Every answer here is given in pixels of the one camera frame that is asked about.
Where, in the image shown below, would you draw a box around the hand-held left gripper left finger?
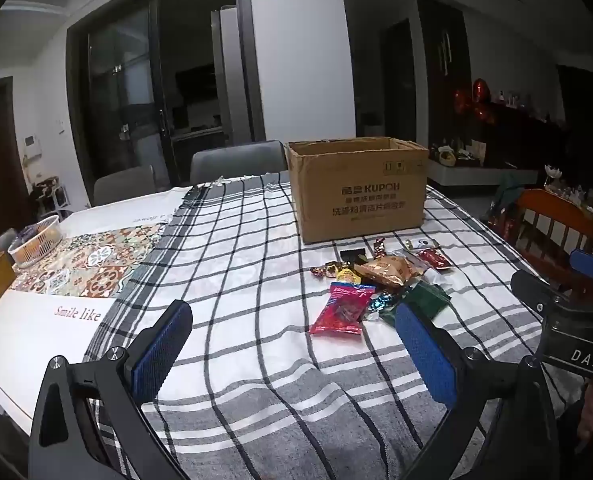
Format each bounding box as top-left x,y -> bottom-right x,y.
28,299 -> 194,480

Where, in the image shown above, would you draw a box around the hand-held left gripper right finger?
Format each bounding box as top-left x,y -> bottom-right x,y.
393,301 -> 561,480

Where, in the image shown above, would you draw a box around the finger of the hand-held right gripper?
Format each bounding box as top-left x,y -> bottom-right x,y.
569,248 -> 593,306
510,269 -> 578,322

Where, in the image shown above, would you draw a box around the gold snack packet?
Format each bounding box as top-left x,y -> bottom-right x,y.
359,255 -> 430,291

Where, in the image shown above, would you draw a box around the pink snack packet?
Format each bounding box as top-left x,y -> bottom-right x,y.
309,281 -> 376,337

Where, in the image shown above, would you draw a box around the brown cardboard box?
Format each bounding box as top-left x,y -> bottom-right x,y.
285,136 -> 430,246

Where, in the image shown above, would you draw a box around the orange wooden chair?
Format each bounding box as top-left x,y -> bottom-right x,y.
514,188 -> 593,301

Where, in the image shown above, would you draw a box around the dark green snack packet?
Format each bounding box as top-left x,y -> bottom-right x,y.
401,282 -> 452,321

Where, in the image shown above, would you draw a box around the blue foil wrapped candy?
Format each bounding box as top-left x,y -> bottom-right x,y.
367,292 -> 402,316

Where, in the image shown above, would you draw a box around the green cloth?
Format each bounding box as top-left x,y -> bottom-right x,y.
494,175 -> 525,211

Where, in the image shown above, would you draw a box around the red snack packet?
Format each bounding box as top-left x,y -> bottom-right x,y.
419,249 -> 450,271

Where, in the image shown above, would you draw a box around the patterned tile table mat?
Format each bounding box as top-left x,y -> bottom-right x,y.
10,223 -> 167,298

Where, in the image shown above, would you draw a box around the black white plaid cloth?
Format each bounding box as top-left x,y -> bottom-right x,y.
84,172 -> 577,480

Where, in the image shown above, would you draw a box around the white printed table cover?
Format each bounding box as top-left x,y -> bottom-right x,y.
0,185 -> 212,436

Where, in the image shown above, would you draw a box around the dark sideboard white base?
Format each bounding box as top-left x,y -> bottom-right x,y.
429,105 -> 567,188

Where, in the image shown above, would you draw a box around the white plastic basket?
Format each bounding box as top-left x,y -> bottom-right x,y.
7,215 -> 62,268

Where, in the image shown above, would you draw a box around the narrow grey chair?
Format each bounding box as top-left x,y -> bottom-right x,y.
93,165 -> 156,207

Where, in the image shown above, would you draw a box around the small white storage shelf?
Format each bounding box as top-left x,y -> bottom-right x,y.
30,176 -> 72,221

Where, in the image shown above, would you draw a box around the red foil balloons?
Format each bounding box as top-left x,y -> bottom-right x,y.
454,78 -> 497,123

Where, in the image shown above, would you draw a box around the wide grey chair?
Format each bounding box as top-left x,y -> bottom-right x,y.
190,140 -> 288,186

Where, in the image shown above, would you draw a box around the dark hallway door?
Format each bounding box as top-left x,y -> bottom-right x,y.
381,19 -> 417,133

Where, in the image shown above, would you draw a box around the brown wooden door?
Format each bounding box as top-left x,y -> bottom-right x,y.
0,76 -> 32,233

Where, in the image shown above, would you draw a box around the dark sliding glass door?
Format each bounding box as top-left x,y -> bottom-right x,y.
66,0 -> 254,196

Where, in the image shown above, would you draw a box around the silver refrigerator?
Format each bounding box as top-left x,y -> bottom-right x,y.
210,6 -> 252,146

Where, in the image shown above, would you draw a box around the dark wardrobe with handles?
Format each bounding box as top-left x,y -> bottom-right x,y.
417,0 -> 472,151

